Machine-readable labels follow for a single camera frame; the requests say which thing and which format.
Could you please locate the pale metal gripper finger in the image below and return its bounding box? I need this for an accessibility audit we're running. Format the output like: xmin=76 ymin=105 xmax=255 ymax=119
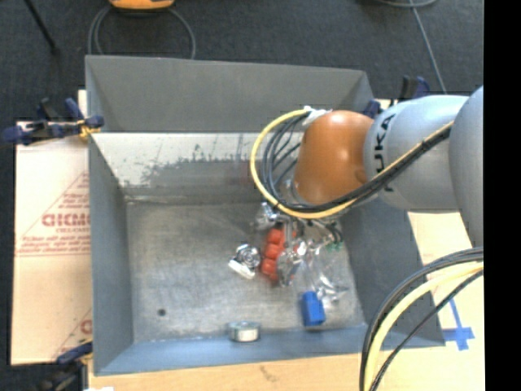
xmin=296 ymin=239 xmax=315 ymax=276
xmin=277 ymin=248 xmax=299 ymax=288

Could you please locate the orange-red bumpy toy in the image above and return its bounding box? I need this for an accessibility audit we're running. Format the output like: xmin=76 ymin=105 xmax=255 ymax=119
xmin=260 ymin=228 xmax=287 ymax=285

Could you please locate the clear plastic bottle blue cap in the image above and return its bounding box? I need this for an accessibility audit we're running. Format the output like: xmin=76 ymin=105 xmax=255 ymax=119
xmin=291 ymin=238 xmax=353 ymax=330

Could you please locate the silver round tin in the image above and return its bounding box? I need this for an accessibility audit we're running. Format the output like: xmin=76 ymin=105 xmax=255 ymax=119
xmin=226 ymin=320 xmax=261 ymax=344

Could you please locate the grey metal bin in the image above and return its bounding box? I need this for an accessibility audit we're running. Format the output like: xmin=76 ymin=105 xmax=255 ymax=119
xmin=84 ymin=54 xmax=445 ymax=376

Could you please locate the brown cardboard board red print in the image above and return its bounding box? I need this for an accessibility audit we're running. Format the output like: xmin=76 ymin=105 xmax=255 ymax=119
xmin=9 ymin=89 xmax=94 ymax=367

